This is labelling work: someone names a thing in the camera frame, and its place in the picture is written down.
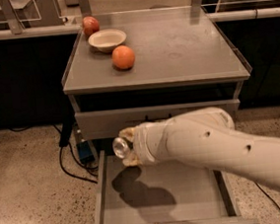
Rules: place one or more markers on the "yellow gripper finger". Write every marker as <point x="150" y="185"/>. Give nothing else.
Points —
<point x="127" y="133"/>
<point x="131" y="160"/>

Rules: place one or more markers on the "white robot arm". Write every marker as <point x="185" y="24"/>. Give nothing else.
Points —
<point x="204" y="138"/>

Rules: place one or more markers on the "grey top drawer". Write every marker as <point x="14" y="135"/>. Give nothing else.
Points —
<point x="107" y="124"/>

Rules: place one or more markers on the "open grey middle drawer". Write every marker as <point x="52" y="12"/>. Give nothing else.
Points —
<point x="170" y="193"/>

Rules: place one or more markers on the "grey drawer cabinet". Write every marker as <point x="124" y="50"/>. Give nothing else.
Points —
<point x="180" y="59"/>

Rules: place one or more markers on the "blue box on floor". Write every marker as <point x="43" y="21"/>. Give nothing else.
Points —
<point x="84" y="152"/>

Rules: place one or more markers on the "orange fruit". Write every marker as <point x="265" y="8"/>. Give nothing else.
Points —
<point x="123" y="57"/>

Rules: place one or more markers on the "white bowl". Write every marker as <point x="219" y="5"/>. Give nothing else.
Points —
<point x="107" y="40"/>

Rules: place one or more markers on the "red apple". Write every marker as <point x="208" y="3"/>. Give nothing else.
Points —
<point x="90" y="25"/>

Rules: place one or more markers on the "white horizontal rail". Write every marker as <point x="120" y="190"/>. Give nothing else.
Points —
<point x="215" y="17"/>

